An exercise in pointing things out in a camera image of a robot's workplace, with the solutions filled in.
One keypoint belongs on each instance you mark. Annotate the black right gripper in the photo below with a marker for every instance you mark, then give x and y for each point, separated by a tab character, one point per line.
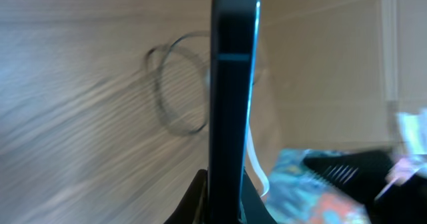
365	178

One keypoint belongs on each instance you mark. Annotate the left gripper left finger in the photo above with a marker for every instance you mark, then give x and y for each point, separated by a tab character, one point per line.
191	208

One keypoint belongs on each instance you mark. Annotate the blue Samsung Galaxy smartphone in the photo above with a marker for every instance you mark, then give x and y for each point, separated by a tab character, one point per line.
234	31

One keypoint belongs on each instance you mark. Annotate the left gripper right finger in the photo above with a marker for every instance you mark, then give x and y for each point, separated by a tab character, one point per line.
252	208

